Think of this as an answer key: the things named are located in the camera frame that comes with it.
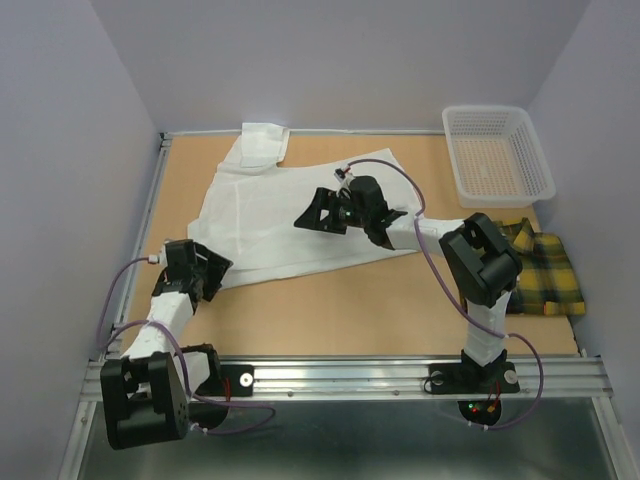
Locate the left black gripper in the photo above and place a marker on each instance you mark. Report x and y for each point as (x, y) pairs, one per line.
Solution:
(216, 266)

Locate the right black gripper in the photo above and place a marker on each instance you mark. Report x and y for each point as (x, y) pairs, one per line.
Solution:
(326, 200)

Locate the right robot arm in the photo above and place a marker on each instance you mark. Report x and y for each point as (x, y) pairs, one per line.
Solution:
(483, 265)

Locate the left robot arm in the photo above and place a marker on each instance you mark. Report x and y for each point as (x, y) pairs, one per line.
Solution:
(146, 393)

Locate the white plastic basket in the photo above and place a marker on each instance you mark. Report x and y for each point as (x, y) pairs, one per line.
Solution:
(496, 157)

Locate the yellow plaid folded shirt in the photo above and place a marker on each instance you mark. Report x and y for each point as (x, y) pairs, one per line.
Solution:
(547, 285)

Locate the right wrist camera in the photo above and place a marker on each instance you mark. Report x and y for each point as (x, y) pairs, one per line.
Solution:
(344, 177)

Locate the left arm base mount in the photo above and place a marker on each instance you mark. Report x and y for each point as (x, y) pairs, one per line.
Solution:
(231, 380)

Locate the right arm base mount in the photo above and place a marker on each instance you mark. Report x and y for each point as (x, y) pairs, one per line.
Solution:
(469, 379)

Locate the aluminium front rail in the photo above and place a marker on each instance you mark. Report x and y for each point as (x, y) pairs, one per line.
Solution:
(361, 378)

